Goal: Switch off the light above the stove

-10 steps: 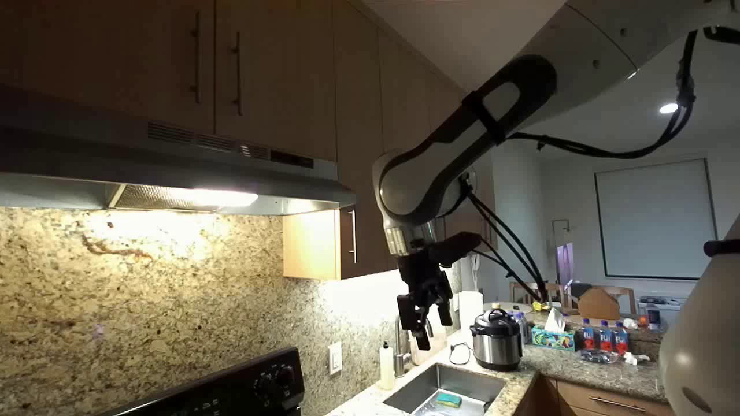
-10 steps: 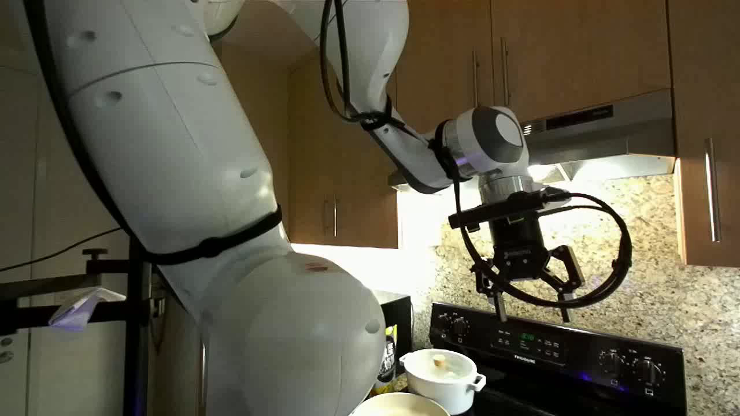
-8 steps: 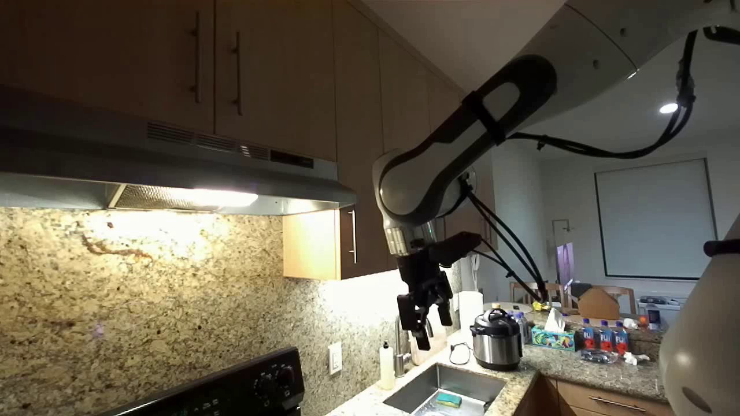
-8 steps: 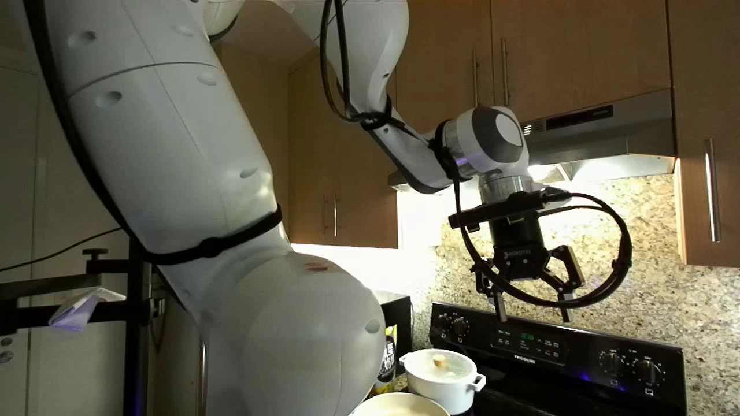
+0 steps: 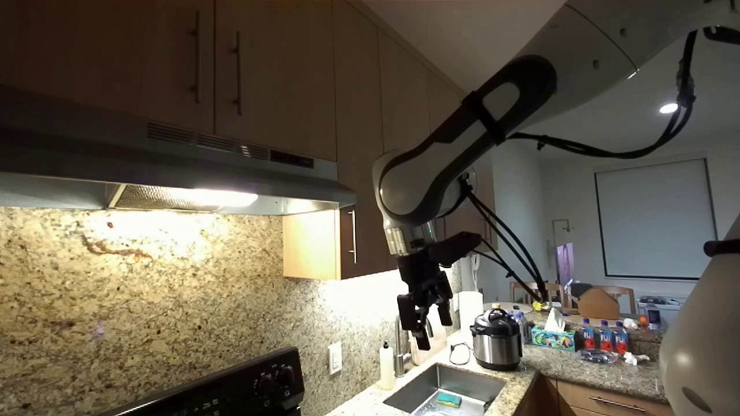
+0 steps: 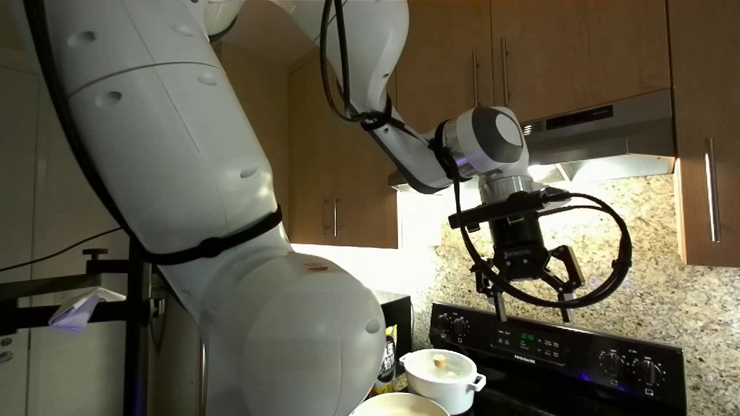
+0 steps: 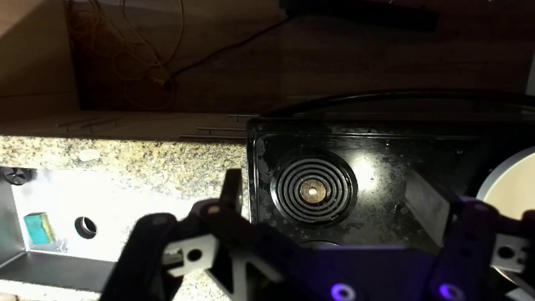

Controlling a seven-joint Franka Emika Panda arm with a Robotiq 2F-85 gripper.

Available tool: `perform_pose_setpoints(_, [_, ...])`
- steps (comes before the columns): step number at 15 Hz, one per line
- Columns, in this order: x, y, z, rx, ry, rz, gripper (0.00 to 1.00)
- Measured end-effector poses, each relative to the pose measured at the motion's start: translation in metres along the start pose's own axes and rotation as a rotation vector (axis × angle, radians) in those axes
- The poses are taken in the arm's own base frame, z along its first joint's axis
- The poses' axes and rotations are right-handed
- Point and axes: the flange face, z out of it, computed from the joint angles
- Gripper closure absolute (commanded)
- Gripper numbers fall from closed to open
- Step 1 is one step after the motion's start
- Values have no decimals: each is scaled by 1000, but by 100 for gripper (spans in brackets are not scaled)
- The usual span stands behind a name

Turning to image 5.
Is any green tissue box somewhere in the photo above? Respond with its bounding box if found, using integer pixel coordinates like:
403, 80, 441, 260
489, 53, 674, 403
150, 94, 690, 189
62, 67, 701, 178
530, 304, 579, 351

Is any white soap bottle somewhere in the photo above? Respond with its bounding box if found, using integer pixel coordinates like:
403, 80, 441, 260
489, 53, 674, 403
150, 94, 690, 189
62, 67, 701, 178
376, 339, 397, 392

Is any wood base cabinet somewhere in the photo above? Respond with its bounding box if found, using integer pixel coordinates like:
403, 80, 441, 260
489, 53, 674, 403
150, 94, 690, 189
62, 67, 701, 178
513, 369, 683, 416

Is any white wall outlet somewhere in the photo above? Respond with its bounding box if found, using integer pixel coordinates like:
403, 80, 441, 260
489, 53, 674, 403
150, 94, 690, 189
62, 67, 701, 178
325, 339, 344, 379

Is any green blue sponge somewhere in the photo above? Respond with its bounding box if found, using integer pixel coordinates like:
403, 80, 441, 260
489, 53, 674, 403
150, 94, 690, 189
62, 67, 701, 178
433, 389, 465, 411

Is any stainless steel range hood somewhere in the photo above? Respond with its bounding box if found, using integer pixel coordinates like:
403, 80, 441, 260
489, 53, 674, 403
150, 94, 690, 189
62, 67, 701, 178
0, 80, 358, 218

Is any steel black pressure cooker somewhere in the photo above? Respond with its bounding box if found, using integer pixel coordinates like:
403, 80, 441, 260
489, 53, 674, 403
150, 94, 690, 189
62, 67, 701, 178
468, 306, 524, 373

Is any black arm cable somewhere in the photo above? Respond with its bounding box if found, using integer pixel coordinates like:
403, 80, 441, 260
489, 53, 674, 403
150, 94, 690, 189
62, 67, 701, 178
459, 24, 740, 306

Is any white projector screen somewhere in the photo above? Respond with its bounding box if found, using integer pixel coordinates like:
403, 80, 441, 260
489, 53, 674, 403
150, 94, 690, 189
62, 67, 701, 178
592, 158, 720, 283

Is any range hood light panel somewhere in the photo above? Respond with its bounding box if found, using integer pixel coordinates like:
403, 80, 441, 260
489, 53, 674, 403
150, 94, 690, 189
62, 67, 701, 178
153, 184, 261, 212

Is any purple wall hanging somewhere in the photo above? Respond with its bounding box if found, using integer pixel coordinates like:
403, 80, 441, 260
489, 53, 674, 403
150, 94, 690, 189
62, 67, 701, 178
555, 240, 579, 290

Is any black electric stove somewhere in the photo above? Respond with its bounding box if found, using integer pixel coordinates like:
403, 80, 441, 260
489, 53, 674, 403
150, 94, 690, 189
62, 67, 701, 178
113, 347, 307, 416

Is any slatted wood chair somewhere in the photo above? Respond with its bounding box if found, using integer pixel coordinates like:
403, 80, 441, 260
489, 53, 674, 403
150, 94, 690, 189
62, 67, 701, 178
507, 280, 567, 308

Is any white paper towel roll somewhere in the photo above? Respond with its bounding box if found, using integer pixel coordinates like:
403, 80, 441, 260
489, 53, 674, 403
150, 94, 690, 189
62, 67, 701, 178
458, 290, 487, 336

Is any long metal cabinet handle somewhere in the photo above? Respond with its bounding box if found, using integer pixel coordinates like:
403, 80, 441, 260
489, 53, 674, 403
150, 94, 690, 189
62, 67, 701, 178
346, 209, 360, 269
190, 10, 205, 106
228, 28, 244, 120

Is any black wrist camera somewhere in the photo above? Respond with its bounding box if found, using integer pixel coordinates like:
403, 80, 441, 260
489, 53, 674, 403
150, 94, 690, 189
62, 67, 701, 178
425, 230, 484, 270

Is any tall wood wall cabinet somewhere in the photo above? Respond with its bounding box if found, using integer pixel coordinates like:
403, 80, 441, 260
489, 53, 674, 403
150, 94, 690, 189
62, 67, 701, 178
280, 0, 500, 283

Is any stainless steel sink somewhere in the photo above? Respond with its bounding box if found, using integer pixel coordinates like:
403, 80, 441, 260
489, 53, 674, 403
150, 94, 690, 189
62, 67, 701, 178
381, 361, 508, 416

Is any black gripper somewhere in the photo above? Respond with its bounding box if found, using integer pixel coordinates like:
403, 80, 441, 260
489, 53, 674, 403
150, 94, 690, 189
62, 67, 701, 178
395, 247, 456, 353

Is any round backed wood chair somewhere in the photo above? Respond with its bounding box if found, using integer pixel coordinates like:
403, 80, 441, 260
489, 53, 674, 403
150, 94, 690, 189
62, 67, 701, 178
576, 285, 637, 324

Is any small blue package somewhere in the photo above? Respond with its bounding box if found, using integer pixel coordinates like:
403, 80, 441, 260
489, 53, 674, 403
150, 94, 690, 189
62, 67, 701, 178
636, 295, 666, 332

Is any black velcro arm strap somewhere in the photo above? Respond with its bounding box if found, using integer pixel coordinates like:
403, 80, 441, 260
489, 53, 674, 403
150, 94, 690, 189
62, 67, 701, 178
702, 239, 740, 260

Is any wood cabinet door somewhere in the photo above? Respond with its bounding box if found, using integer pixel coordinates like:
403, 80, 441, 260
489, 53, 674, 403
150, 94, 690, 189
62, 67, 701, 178
212, 0, 340, 161
0, 0, 218, 138

